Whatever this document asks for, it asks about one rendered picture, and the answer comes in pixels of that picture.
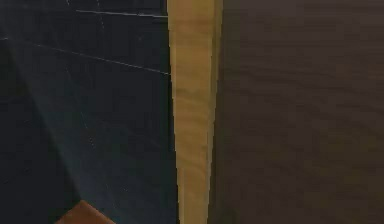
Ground dark brown wooden door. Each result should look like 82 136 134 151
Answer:
209 0 384 224

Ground pale yellow wooden door frame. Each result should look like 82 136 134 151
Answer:
166 0 225 224

